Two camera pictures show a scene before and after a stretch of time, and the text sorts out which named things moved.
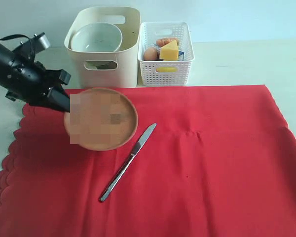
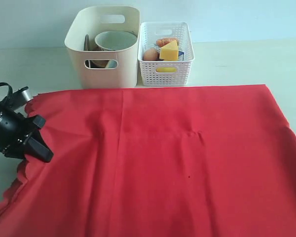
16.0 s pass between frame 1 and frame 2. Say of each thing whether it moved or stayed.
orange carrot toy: stayed
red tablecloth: stayed
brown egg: stayed
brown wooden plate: moved
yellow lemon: stayed
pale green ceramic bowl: moved
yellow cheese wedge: stayed
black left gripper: moved
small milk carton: stayed
